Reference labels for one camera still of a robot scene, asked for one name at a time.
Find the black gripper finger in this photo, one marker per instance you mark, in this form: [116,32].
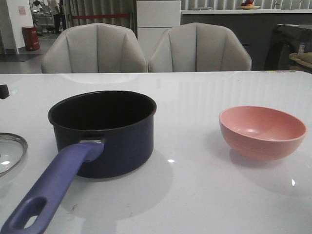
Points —
[4,92]

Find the glass lid blue knob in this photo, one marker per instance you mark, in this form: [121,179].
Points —
[13,149]

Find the pink bowl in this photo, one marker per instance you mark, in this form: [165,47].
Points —
[261,133]

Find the red trash bin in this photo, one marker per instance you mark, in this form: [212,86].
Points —
[30,37]

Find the person in black trousers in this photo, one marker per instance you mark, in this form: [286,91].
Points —
[57,12]

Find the left beige armchair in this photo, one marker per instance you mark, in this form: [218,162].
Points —
[95,48]

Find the beige armchair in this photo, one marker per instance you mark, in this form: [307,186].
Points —
[199,47]
[95,48]

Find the dark blue saucepan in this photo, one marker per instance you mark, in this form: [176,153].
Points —
[100,134]

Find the red barrier belt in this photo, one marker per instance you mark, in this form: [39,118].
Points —
[109,16]

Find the white drawer cabinet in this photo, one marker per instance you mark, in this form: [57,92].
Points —
[153,18]

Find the right beige armchair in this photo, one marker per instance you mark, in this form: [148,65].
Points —
[199,47]

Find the fruit plate on counter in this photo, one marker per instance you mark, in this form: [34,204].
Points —
[248,5]

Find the dark grey counter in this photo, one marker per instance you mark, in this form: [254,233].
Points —
[252,27]

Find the dark appliance box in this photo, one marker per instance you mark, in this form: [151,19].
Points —
[285,40]

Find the beige cushion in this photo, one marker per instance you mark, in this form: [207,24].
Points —
[301,62]

